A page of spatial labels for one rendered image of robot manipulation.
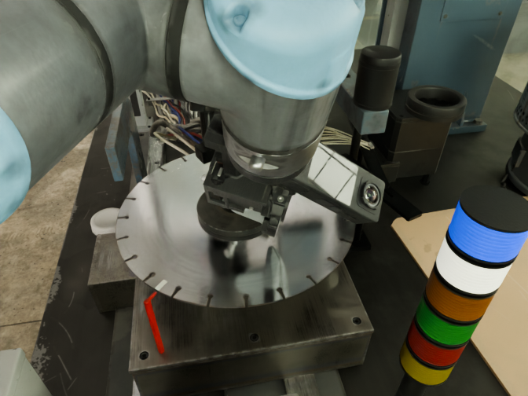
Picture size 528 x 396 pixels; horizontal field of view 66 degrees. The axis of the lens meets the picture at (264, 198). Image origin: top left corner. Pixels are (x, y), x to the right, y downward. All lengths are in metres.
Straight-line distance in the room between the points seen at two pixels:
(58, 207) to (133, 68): 2.09
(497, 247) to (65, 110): 0.25
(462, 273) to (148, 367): 0.39
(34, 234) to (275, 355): 1.73
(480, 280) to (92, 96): 0.26
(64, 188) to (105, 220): 1.52
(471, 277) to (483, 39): 0.94
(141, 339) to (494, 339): 0.53
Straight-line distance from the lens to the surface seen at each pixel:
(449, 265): 0.31
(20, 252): 2.12
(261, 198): 0.37
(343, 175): 0.38
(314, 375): 0.65
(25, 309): 1.87
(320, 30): 0.19
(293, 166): 0.30
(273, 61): 0.19
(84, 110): 0.18
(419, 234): 0.88
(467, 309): 0.34
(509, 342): 0.77
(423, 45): 1.12
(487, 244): 0.29
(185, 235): 0.55
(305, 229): 0.55
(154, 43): 0.22
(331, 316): 0.59
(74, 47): 0.18
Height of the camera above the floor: 1.33
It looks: 39 degrees down
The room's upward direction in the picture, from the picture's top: straight up
